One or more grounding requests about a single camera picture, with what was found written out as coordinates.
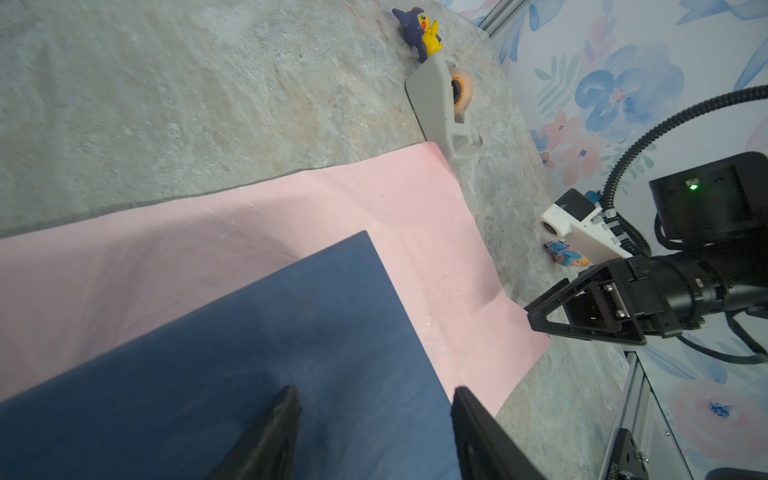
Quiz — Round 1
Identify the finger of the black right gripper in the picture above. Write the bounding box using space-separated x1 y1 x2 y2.
568 259 636 288
525 281 646 346

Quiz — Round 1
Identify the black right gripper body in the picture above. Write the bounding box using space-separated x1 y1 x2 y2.
618 249 767 336

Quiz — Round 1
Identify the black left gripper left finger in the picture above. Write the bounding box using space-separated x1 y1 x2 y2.
207 385 302 480

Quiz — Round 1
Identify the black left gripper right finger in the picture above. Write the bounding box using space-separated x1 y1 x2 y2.
451 386 545 480

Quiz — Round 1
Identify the pink purple wrapping paper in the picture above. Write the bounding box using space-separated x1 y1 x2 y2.
1 143 550 413

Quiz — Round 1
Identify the blue pink toy figure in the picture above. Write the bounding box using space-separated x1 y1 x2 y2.
544 241 591 268

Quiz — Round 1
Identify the clear tape roll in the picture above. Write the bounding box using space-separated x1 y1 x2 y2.
450 68 474 114

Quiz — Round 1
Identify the grey tape dispenser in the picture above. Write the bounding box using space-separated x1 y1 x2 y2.
405 52 483 170

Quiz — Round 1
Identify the yellow purple toy figure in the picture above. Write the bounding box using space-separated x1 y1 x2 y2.
391 7 442 63

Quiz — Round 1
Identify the black corrugated cable conduit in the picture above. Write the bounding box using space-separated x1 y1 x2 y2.
599 83 768 256

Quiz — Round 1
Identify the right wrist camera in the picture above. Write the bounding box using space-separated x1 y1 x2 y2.
538 188 633 264

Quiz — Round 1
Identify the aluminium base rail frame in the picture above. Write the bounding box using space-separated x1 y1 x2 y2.
598 352 692 479

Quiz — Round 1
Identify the aluminium corner post right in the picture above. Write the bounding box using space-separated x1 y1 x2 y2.
472 0 531 37

